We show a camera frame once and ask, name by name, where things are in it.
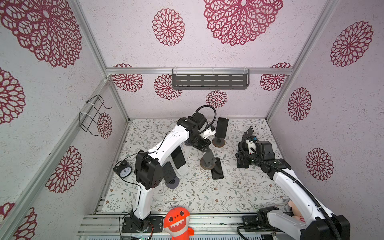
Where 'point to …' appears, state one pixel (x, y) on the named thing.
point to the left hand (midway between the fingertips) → (206, 152)
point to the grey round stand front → (173, 183)
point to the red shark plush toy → (176, 222)
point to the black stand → (249, 132)
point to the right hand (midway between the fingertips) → (242, 152)
